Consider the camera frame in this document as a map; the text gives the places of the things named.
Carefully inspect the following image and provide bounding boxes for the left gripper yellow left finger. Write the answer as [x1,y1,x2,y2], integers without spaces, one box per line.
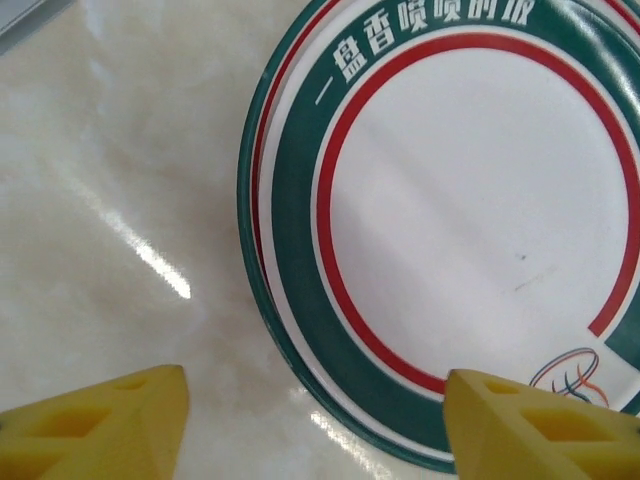
[0,363,190,480]

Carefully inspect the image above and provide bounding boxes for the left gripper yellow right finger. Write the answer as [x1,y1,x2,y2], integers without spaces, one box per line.
[443,368,640,480]

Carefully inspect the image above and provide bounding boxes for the round plate green red bands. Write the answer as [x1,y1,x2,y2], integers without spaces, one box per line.
[260,0,640,459]

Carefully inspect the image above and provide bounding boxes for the round plate orange sunburst print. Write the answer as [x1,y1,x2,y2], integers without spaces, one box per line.
[236,0,640,476]

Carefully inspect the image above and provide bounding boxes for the aluminium side rail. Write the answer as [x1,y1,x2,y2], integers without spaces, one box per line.
[0,0,76,54]

